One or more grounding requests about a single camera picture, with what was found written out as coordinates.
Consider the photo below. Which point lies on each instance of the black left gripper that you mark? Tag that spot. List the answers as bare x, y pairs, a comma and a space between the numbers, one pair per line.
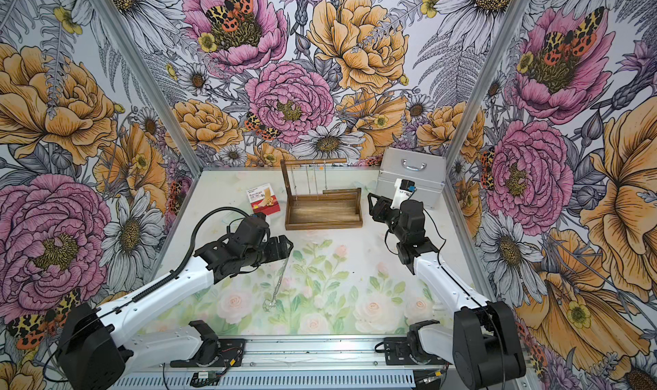
283, 251

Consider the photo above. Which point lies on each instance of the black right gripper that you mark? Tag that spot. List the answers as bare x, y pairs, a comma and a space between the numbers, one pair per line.
381, 207

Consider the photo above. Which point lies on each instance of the wooden jewelry display stand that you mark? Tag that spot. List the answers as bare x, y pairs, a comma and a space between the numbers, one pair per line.
320, 210

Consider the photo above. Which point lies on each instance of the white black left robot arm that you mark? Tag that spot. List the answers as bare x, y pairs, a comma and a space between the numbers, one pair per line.
100, 345

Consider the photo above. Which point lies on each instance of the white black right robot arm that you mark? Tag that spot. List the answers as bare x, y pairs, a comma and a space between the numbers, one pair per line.
483, 343

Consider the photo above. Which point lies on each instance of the red white small box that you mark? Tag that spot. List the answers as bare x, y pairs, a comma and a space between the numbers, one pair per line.
262, 199

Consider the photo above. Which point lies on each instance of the silver metal first-aid case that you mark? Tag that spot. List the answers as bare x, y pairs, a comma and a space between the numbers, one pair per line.
428, 172

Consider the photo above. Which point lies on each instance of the small green circuit board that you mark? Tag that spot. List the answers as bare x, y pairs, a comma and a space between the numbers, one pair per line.
202, 379

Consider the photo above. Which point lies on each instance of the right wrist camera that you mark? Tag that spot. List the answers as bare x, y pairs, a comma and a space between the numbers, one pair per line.
404, 190

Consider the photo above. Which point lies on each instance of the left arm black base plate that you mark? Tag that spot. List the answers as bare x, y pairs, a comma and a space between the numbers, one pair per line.
226, 354

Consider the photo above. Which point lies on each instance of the aluminium front rail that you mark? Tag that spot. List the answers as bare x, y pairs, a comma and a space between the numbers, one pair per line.
308, 362

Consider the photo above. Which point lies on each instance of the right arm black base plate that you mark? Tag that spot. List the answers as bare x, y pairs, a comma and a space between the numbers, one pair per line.
400, 351

